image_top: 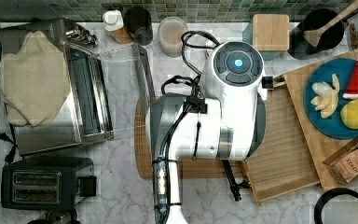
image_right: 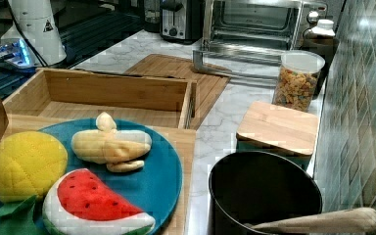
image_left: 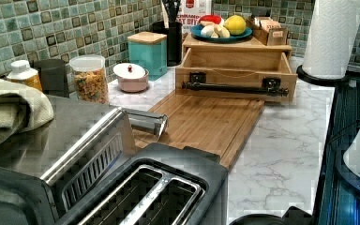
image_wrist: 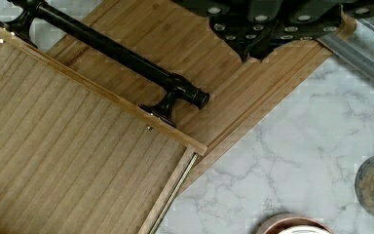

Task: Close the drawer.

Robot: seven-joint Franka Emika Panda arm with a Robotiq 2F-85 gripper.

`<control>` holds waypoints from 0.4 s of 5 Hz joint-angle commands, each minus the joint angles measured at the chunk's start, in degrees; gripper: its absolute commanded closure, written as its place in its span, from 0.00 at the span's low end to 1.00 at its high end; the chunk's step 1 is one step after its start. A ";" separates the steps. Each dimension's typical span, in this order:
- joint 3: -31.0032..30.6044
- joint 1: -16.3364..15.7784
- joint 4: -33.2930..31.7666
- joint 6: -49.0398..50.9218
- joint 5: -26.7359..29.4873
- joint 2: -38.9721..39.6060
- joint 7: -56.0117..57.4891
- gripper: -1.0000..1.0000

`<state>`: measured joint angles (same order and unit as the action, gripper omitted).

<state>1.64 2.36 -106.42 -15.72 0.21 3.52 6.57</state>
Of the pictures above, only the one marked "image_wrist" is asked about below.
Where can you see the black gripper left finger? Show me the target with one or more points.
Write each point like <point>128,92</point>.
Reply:
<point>246,38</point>

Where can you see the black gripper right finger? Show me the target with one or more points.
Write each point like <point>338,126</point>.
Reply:
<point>282,23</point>

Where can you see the wooden drawer with black handle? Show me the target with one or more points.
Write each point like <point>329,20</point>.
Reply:
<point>77,159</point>

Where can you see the bamboo cutting board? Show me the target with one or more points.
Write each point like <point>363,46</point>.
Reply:
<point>241,93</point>

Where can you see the pink ceramic lidded bowl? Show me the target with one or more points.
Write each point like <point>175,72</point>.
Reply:
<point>292,224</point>

